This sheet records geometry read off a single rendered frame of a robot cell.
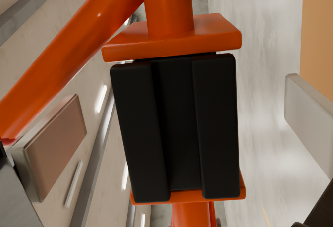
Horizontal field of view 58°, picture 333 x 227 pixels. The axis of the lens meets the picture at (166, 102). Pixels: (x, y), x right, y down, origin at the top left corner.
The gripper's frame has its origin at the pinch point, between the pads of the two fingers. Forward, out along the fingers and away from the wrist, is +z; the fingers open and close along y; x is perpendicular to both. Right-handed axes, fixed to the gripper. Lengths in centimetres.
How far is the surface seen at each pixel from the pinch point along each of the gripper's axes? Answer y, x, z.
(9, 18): -264, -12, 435
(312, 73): 13.7, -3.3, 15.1
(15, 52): -288, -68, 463
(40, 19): -288, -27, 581
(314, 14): 13.7, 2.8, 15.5
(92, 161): -276, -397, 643
